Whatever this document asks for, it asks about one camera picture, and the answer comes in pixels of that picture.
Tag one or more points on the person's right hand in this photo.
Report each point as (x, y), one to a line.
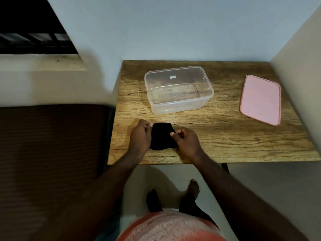
(188, 145)

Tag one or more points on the person's left hand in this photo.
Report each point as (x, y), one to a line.
(139, 140)

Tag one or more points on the person's right thumb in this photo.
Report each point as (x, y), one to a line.
(174, 135)

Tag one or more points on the person's left thumb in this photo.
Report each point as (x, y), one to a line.
(149, 126)

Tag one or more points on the black cloth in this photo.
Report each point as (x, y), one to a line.
(161, 138)

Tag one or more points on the person's right forearm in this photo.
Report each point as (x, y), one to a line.
(238, 198)

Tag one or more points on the person's left forearm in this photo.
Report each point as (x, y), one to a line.
(105, 195)

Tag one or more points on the clear plastic container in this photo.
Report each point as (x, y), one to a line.
(178, 94)

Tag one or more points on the person's right foot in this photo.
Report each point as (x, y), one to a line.
(193, 188)

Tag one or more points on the person's foot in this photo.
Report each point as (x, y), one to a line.
(193, 188)
(154, 201)

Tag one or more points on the black table leg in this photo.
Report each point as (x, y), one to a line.
(225, 168)

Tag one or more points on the person's left foot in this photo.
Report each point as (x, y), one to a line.
(154, 201)

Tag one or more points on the black trousers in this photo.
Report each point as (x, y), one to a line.
(193, 208)

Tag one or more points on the pink patterned shirt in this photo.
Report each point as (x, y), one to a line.
(170, 227)

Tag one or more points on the pink container lid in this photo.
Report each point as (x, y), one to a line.
(260, 99)

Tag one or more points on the brown striped mattress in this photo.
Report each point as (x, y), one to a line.
(47, 158)

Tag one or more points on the stone window sill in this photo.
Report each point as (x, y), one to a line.
(37, 62)

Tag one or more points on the dark window with grille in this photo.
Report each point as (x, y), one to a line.
(27, 25)

